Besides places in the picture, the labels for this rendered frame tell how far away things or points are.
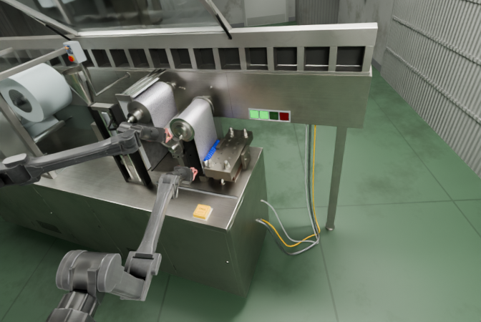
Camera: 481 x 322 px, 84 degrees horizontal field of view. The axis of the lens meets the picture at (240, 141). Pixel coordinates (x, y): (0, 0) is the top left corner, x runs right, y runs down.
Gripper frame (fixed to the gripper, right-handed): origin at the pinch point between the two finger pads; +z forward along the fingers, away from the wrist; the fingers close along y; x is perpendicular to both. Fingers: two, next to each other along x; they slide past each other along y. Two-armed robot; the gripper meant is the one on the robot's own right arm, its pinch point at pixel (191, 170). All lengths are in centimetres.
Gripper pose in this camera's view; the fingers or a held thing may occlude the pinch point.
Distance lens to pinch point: 147.8
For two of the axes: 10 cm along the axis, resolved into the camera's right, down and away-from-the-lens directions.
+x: 0.6, -9.9, -1.0
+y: 9.3, 0.9, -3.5
